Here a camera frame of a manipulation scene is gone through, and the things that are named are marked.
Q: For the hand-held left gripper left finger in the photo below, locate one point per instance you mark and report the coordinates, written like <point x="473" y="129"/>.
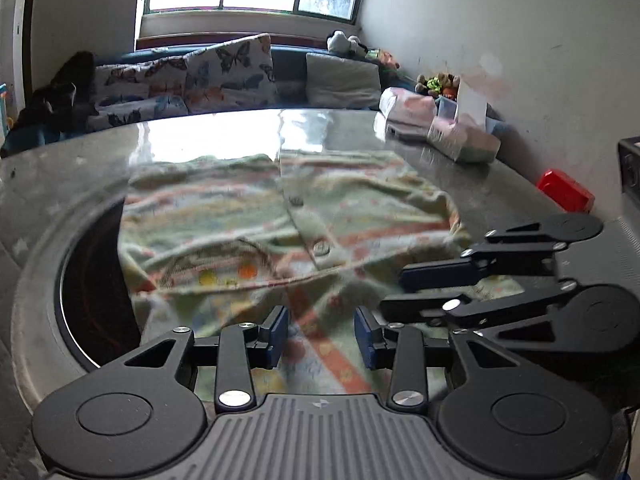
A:
<point x="277" y="335"/>

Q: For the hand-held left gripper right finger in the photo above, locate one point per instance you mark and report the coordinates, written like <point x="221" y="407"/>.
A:
<point x="365" y="334"/>

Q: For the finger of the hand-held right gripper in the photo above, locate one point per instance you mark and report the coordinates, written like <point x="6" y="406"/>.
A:
<point x="440" y="275"/>
<point x="415" y="310"/>

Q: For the red plastic stool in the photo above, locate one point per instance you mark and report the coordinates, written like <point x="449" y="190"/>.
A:
<point x="565" y="190"/>

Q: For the pink green tissue pack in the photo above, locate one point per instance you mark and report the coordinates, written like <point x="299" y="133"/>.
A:
<point x="462" y="142"/>

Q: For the grey box appliance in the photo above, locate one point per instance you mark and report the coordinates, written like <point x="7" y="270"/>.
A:
<point x="630" y="170"/>

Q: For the flat silver box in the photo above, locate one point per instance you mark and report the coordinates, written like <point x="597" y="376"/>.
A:
<point x="405" y="132"/>

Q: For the clear plastic storage box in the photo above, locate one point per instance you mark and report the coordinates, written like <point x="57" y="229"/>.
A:
<point x="446" y="106"/>

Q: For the round black cooktop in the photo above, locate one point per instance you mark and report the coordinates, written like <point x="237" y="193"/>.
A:
<point x="95" y="285"/>

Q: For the brown plush toy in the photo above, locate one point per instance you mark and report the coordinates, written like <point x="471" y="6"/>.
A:
<point x="425" y="83"/>
<point x="452" y="82"/>

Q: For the grey pillow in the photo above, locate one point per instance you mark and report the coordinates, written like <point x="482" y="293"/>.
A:
<point x="342" y="80"/>

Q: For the colourful plush toy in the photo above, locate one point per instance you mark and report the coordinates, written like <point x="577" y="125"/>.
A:
<point x="382" y="57"/>

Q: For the panda plush toy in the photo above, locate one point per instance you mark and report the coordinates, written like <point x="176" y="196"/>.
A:
<point x="342" y="42"/>

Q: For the teal sofa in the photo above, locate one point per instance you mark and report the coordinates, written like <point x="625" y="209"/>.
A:
<point x="289" y="72"/>

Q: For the butterfly print cushion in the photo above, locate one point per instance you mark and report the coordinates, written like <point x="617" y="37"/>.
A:
<point x="140" y="111"/>
<point x="135" y="77"/>

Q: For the large butterfly print pillow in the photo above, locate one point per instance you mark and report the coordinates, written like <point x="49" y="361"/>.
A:
<point x="230" y="72"/>

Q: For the black bag on sofa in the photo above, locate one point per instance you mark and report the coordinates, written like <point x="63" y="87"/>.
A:
<point x="55" y="95"/>

